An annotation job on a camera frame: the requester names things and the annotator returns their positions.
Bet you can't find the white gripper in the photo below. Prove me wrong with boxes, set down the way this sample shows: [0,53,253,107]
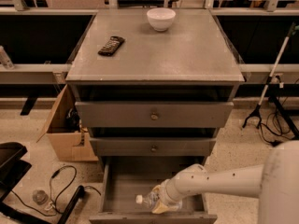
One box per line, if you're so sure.
[151,179,183,214]

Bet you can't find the clear plastic water bottle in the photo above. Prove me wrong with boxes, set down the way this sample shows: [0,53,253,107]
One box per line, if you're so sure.
[135,191,160,210]

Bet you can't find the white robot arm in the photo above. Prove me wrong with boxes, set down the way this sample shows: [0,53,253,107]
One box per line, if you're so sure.
[152,140,299,224]

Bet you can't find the bottom grey open drawer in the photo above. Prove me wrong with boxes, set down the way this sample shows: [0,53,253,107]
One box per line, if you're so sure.
[90,156,217,224]

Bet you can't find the middle grey drawer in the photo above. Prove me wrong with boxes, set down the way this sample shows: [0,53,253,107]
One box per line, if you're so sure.
[90,137,216,157]

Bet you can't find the top grey drawer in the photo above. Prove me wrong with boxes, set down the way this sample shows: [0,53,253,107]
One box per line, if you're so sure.
[76,102,234,128]

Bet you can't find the grey drawer cabinet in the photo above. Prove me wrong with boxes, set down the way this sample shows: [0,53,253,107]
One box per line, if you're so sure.
[64,8,245,161]

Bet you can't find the brown cardboard box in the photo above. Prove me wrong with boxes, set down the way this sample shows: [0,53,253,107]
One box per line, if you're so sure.
[37,85,98,161]

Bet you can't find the clear plastic cup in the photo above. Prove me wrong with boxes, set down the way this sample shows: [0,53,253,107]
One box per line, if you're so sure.
[32,189,49,205]

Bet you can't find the black white reacher tool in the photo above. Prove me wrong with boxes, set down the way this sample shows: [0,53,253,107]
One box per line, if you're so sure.
[242,22,296,128]

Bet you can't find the black remote control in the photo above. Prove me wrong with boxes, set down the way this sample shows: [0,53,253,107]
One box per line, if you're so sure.
[98,36,125,56]

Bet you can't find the white ceramic bowl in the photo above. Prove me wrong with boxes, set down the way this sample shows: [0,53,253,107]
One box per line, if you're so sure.
[147,7,176,32]

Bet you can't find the black floor cable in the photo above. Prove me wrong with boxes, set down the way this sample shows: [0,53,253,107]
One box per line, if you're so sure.
[10,165,102,217]

